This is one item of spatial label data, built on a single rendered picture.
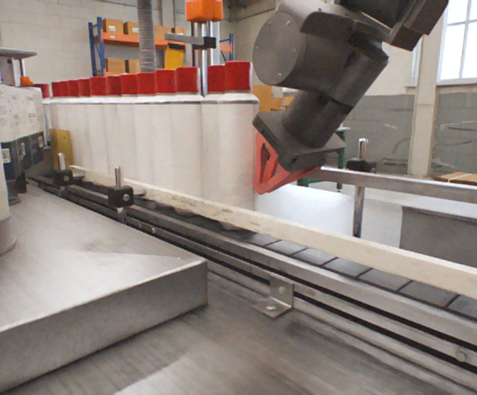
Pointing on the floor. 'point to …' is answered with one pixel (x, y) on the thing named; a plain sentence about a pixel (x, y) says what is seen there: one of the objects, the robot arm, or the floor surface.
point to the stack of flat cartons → (471, 180)
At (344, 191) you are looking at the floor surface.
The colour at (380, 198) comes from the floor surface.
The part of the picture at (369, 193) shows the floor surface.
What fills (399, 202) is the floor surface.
